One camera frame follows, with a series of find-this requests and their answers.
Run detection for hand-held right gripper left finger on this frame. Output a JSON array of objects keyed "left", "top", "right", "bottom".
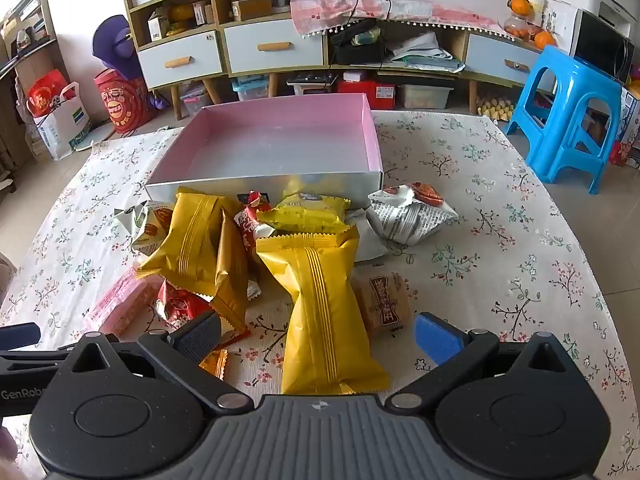
[{"left": 65, "top": 310, "right": 255, "bottom": 412}]

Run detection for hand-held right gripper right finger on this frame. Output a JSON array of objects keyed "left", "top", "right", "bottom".
[{"left": 386, "top": 311, "right": 576, "bottom": 412}]

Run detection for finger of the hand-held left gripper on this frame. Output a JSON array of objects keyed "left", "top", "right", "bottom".
[
  {"left": 0, "top": 323, "right": 41, "bottom": 347},
  {"left": 0, "top": 347, "right": 75, "bottom": 362}
]

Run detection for small red snack packet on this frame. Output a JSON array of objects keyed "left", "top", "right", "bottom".
[{"left": 155, "top": 280, "right": 213, "bottom": 331}]

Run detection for dark gold snack packet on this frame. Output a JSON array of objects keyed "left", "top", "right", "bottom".
[{"left": 210, "top": 210, "right": 251, "bottom": 336}]

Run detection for clear brown biscuit packet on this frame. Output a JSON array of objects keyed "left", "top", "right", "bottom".
[{"left": 352, "top": 272, "right": 413, "bottom": 336}]

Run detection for pink snack packet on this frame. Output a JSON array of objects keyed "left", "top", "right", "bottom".
[{"left": 82, "top": 267, "right": 161, "bottom": 336}]

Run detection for gold yellow snack packet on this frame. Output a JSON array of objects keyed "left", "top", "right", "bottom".
[{"left": 136, "top": 187, "right": 236, "bottom": 297}]

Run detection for newspaper print snack packet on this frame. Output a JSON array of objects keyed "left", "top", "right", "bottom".
[{"left": 367, "top": 182, "right": 458, "bottom": 246}]

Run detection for bright yellow ribbed snack packet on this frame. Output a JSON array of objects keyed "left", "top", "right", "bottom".
[{"left": 255, "top": 225, "right": 391, "bottom": 396}]

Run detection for white green nut packet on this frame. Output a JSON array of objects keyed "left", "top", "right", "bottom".
[{"left": 114, "top": 200, "right": 176, "bottom": 256}]

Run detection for yellow labelled snack packet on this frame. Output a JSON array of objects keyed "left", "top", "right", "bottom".
[{"left": 256, "top": 192, "right": 351, "bottom": 235}]

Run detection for white box with pink lining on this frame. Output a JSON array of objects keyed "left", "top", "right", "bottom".
[{"left": 145, "top": 92, "right": 385, "bottom": 211}]

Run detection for person's left hand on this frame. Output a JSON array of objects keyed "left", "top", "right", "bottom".
[{"left": 0, "top": 425, "right": 18, "bottom": 468}]

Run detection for floral tablecloth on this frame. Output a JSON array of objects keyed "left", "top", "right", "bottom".
[{"left": 0, "top": 110, "right": 633, "bottom": 478}]

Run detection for white shopping bag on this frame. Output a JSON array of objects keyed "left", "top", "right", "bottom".
[{"left": 32, "top": 81, "right": 93, "bottom": 161}]

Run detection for round white floor pad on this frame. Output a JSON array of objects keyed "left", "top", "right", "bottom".
[{"left": 70, "top": 122, "right": 118, "bottom": 153}]

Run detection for small clear storage bin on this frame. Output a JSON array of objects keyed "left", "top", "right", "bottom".
[{"left": 180, "top": 85, "right": 213, "bottom": 118}]

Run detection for yellow egg tray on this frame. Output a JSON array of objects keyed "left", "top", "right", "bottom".
[{"left": 477, "top": 97, "right": 516, "bottom": 121}]

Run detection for clear plastic storage box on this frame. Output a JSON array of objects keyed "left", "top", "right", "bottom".
[{"left": 400, "top": 84, "right": 453, "bottom": 110}]

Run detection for red round drum box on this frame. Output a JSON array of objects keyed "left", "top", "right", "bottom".
[{"left": 94, "top": 67, "right": 157, "bottom": 134}]

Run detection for red gift bag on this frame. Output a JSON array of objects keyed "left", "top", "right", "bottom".
[{"left": 27, "top": 71, "right": 68, "bottom": 118}]

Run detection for blue lidded storage box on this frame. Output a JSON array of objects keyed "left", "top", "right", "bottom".
[{"left": 232, "top": 75, "right": 271, "bottom": 102}]

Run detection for red cardboard box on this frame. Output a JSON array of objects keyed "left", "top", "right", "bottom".
[{"left": 336, "top": 79, "right": 396, "bottom": 110}]

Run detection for low wooden cabinet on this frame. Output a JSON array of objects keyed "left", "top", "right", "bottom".
[{"left": 220, "top": 10, "right": 551, "bottom": 116}]

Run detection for black keyboard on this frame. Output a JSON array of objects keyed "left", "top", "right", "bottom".
[{"left": 287, "top": 72, "right": 338, "bottom": 96}]

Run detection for white drawer of tall cabinet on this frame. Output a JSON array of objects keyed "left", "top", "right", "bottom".
[{"left": 136, "top": 30, "right": 223, "bottom": 81}]

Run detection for colourful printed box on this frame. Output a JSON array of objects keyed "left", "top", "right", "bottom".
[{"left": 607, "top": 85, "right": 640, "bottom": 168}]

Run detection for pile of folded papers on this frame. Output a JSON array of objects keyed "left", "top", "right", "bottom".
[{"left": 390, "top": 31, "right": 467, "bottom": 73}]

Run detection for pale blue drawer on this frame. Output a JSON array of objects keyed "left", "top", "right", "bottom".
[{"left": 465, "top": 32, "right": 546, "bottom": 86}]

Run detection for blue plastic stool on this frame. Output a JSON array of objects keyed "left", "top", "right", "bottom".
[{"left": 505, "top": 45, "right": 623, "bottom": 196}]

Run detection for wide white drawer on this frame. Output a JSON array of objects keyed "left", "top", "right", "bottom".
[{"left": 225, "top": 20, "right": 326, "bottom": 75}]

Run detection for black bag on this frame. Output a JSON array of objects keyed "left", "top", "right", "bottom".
[{"left": 331, "top": 19, "right": 388, "bottom": 66}]

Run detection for purple hat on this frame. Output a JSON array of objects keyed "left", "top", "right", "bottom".
[{"left": 92, "top": 15, "right": 146, "bottom": 81}]

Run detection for small white carton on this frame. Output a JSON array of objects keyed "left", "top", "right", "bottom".
[{"left": 147, "top": 12, "right": 170, "bottom": 42}]

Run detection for yellow packets on shelf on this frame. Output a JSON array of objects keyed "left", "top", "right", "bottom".
[{"left": 167, "top": 4, "right": 197, "bottom": 37}]

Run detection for glass jar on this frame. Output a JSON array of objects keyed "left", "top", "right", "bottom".
[{"left": 502, "top": 12, "right": 533, "bottom": 42}]

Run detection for brown cardboard box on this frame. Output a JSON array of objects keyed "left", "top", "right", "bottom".
[{"left": 231, "top": 0, "right": 273, "bottom": 22}]

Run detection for pink cherry print cloth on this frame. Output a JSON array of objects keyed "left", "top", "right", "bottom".
[{"left": 290, "top": 0, "right": 521, "bottom": 41}]

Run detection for black microwave oven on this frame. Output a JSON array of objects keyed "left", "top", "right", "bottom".
[{"left": 570, "top": 9, "right": 637, "bottom": 85}]

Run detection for white printed panel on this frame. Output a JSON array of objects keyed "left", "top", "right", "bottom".
[{"left": 542, "top": 0, "right": 581, "bottom": 56}]

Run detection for white printer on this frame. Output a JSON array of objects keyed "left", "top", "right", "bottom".
[{"left": 597, "top": 0, "right": 640, "bottom": 28}]

